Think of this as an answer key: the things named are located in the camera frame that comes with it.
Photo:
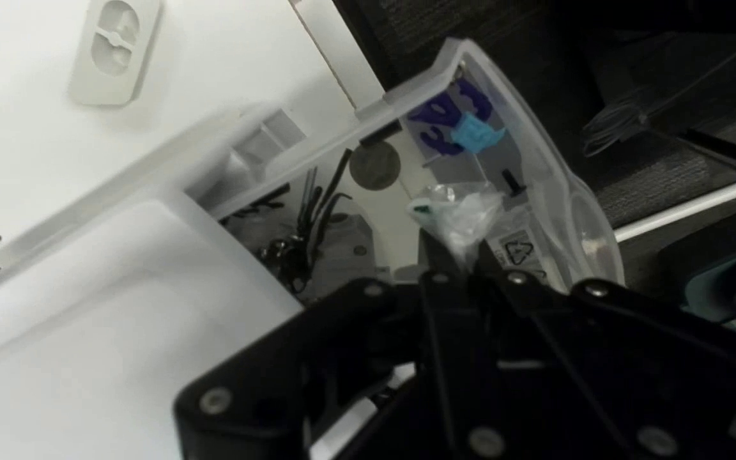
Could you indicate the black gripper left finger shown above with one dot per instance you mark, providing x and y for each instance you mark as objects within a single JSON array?
[{"x": 438, "y": 261}]

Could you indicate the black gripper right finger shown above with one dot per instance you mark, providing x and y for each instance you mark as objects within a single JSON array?
[{"x": 486, "y": 267}]

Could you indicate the clear top drawer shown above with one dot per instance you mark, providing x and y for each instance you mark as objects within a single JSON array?
[{"x": 476, "y": 172}]

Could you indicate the white plastic wall plate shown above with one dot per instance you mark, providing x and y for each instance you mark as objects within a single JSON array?
[{"x": 113, "y": 49}]

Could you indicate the clear bag green parts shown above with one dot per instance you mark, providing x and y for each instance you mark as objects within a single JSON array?
[{"x": 458, "y": 216}]

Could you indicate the white three-drawer organizer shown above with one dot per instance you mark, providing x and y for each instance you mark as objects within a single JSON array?
[{"x": 131, "y": 292}]

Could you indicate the white shelf table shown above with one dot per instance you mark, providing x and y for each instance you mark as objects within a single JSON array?
[{"x": 239, "y": 57}]

